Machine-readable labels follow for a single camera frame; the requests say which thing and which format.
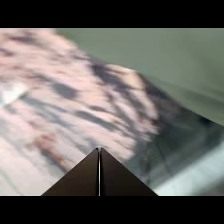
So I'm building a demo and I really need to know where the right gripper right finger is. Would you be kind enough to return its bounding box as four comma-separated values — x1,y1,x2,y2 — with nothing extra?
99,147,158,197

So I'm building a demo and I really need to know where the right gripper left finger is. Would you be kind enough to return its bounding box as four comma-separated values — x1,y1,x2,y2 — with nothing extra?
41,147,100,197

